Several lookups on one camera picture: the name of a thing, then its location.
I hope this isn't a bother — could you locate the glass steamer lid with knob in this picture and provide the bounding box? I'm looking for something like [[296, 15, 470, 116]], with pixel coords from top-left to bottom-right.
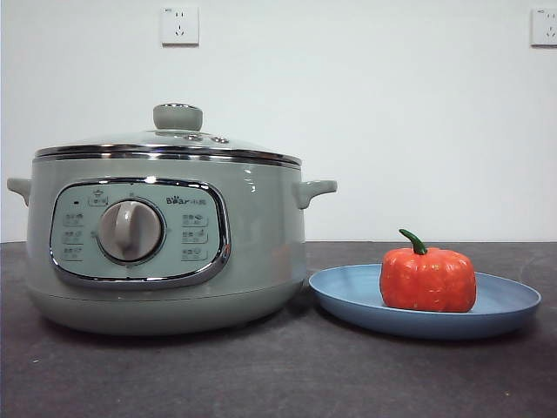
[[34, 103, 303, 169]]

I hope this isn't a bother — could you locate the orange pumpkin with green stem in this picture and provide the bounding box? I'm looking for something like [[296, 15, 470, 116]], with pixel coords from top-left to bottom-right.
[[379, 228, 478, 314]]

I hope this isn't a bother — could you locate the pale green electric steamer pot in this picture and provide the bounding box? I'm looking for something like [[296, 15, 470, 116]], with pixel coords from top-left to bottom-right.
[[6, 156, 339, 337]]

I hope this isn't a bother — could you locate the blue round plate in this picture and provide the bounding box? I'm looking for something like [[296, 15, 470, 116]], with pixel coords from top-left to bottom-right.
[[307, 263, 543, 340]]

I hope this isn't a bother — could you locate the grey steamer dial knob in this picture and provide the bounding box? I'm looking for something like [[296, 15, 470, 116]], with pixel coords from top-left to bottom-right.
[[96, 199, 166, 263]]

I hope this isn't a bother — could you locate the white wall socket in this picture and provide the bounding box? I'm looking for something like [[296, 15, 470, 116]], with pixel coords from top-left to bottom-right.
[[529, 7, 557, 48], [161, 6, 200, 47]]

